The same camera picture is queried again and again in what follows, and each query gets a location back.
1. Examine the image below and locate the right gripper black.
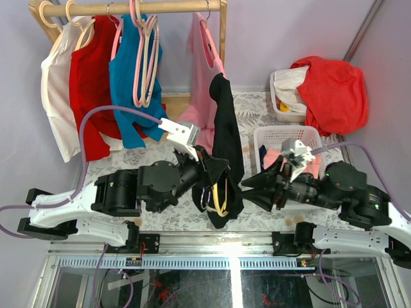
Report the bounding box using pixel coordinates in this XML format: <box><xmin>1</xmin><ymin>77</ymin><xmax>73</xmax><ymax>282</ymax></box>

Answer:
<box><xmin>235</xmin><ymin>153</ymin><xmax>339</xmax><ymax>211</ymax></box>

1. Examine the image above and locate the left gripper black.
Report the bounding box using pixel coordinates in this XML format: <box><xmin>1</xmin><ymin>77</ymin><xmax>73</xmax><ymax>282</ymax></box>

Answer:
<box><xmin>155</xmin><ymin>144</ymin><xmax>230</xmax><ymax>214</ymax></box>

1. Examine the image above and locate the black t shirt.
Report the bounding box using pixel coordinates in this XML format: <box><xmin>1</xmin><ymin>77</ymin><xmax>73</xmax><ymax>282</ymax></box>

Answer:
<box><xmin>207</xmin><ymin>73</ymin><xmax>245</xmax><ymax>229</ymax></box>

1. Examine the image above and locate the yellow hanger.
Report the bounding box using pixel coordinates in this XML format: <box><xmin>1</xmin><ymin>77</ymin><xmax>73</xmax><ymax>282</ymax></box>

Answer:
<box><xmin>199</xmin><ymin>178</ymin><xmax>229</xmax><ymax>218</ymax></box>

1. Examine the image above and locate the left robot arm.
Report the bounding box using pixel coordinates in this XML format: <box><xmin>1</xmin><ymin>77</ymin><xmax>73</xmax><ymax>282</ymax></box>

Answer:
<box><xmin>17</xmin><ymin>146</ymin><xmax>229</xmax><ymax>253</ymax></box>

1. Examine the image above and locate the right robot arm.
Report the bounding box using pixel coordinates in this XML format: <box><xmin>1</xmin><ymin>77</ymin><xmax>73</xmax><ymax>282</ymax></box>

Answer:
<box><xmin>241</xmin><ymin>157</ymin><xmax>410</xmax><ymax>269</ymax></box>

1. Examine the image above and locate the navy blue folded shirt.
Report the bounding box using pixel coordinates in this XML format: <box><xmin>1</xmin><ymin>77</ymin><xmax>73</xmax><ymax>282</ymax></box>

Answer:
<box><xmin>259</xmin><ymin>145</ymin><xmax>267</xmax><ymax>171</ymax></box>

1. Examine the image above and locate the salmon pink folded shirt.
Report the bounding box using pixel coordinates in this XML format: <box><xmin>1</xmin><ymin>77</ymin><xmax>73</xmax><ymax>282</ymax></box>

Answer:
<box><xmin>261</xmin><ymin>149</ymin><xmax>322</xmax><ymax>179</ymax></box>

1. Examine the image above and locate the pink t shirt on hanger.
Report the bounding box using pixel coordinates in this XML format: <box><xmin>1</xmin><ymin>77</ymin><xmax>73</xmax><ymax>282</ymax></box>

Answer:
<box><xmin>178</xmin><ymin>12</ymin><xmax>225</xmax><ymax>153</ymax></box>

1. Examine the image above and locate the blue t shirt on hanger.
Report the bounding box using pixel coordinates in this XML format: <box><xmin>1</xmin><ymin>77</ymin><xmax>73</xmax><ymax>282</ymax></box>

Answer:
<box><xmin>109</xmin><ymin>15</ymin><xmax>167</xmax><ymax>149</ymax></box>

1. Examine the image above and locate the beige empty hanger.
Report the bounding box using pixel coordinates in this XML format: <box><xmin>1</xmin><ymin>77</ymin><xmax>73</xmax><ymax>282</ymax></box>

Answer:
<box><xmin>141</xmin><ymin>15</ymin><xmax>159</xmax><ymax>107</ymax></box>

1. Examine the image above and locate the pink empty hanger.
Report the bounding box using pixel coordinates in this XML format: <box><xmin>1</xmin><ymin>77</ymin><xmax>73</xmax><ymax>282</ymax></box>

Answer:
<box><xmin>129</xmin><ymin>1</ymin><xmax>150</xmax><ymax>108</ymax></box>

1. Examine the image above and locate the red t shirt on hanger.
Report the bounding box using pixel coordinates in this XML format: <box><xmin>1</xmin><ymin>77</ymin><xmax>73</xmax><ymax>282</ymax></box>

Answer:
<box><xmin>69</xmin><ymin>16</ymin><xmax>129</xmax><ymax>161</ymax></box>

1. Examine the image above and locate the white t shirt on hanger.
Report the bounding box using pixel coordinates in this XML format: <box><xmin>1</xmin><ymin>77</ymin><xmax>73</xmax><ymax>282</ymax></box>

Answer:
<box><xmin>40</xmin><ymin>23</ymin><xmax>82</xmax><ymax>163</ymax></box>

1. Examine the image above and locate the peach hanger far left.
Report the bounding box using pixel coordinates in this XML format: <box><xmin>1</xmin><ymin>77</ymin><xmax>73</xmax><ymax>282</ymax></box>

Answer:
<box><xmin>39</xmin><ymin>1</ymin><xmax>62</xmax><ymax>34</ymax></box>

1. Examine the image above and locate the white laundry basket front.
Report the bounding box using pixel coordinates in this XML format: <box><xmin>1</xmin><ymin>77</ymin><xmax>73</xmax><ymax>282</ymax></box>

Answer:
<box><xmin>254</xmin><ymin>125</ymin><xmax>331</xmax><ymax>210</ymax></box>

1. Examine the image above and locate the white laundry basket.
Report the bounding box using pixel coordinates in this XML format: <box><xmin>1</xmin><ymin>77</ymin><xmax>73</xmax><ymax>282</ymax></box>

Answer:
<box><xmin>254</xmin><ymin>125</ymin><xmax>331</xmax><ymax>210</ymax></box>
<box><xmin>269</xmin><ymin>71</ymin><xmax>306</xmax><ymax>123</ymax></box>

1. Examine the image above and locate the white laundry basket back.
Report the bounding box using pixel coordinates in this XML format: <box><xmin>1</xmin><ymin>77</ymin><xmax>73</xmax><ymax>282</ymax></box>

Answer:
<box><xmin>269</xmin><ymin>71</ymin><xmax>306</xmax><ymax>123</ymax></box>

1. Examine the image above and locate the yellow item in back basket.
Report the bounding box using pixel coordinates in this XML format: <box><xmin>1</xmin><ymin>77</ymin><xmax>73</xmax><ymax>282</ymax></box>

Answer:
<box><xmin>279</xmin><ymin>102</ymin><xmax>291</xmax><ymax>112</ymax></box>

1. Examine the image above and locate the white cloth in back basket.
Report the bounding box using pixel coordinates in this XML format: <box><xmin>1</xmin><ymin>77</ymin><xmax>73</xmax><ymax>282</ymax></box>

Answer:
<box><xmin>274</xmin><ymin>65</ymin><xmax>308</xmax><ymax>113</ymax></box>

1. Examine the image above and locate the red orange cloth on basket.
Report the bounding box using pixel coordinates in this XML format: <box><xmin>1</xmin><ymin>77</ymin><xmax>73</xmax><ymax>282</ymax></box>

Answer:
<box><xmin>290</xmin><ymin>56</ymin><xmax>369</xmax><ymax>137</ymax></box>

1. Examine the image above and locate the wooden clothes rack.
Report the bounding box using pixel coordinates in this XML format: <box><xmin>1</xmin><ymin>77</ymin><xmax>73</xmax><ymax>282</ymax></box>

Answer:
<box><xmin>28</xmin><ymin>1</ymin><xmax>227</xmax><ymax>121</ymax></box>

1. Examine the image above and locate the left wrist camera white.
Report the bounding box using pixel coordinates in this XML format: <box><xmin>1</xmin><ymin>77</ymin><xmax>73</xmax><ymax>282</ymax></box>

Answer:
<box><xmin>158</xmin><ymin>118</ymin><xmax>200</xmax><ymax>162</ymax></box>

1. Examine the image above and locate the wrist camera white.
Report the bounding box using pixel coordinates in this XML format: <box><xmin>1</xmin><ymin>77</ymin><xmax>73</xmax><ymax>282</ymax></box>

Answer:
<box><xmin>158</xmin><ymin>118</ymin><xmax>200</xmax><ymax>162</ymax></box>
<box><xmin>281</xmin><ymin>138</ymin><xmax>315</xmax><ymax>182</ymax></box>

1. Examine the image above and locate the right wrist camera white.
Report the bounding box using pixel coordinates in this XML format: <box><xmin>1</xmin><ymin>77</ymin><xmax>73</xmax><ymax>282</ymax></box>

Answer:
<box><xmin>281</xmin><ymin>138</ymin><xmax>315</xmax><ymax>182</ymax></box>

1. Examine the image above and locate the aluminium rail frame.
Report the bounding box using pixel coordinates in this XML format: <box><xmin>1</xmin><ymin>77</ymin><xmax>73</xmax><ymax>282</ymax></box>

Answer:
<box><xmin>46</xmin><ymin>226</ymin><xmax>392</xmax><ymax>270</ymax></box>

